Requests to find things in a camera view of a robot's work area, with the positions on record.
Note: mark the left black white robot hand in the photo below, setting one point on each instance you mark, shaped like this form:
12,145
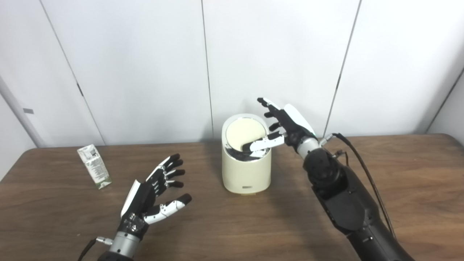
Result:
143,203

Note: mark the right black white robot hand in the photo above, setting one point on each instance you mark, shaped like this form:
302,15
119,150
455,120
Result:
291,125

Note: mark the white green milk carton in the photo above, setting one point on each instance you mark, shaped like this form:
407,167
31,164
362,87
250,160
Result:
95,166

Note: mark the cream-colored lidded bin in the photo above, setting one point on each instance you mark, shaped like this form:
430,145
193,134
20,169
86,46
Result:
246,172

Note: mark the black wall panel hinge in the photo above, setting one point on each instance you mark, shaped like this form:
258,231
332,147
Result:
337,83
79,89

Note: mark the small grey wall tag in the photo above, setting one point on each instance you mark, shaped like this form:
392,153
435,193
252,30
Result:
28,111

